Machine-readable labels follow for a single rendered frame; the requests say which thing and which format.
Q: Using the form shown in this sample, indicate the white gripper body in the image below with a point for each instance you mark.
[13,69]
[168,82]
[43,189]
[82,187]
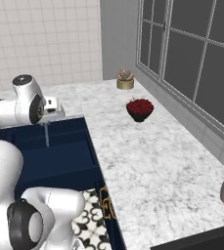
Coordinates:
[60,112]

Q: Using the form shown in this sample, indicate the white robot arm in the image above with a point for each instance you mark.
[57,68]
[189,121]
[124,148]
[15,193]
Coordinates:
[6,162]

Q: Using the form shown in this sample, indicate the navy blue drawer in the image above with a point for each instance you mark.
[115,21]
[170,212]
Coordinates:
[61,159]

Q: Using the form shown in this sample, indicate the succulent in tan pot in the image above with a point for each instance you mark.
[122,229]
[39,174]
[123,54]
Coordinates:
[125,81]

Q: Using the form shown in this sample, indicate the black bowl of red flowers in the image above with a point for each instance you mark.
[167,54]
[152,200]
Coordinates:
[139,110]

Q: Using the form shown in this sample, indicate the grey framed window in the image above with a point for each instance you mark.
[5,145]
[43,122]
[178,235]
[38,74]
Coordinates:
[188,49]

